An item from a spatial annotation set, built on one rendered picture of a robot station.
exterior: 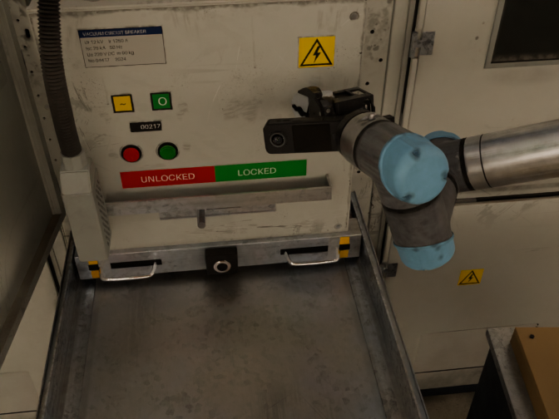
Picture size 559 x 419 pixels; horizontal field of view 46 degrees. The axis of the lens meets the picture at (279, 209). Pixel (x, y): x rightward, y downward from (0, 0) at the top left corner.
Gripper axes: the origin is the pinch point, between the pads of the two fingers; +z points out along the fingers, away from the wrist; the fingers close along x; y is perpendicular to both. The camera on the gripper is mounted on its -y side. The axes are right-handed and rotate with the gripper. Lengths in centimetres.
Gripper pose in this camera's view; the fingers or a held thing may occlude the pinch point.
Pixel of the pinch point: (293, 104)
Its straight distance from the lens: 106.7
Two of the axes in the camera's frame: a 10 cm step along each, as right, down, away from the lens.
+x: -0.9, -8.9, -4.4
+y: 9.3, -2.4, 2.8
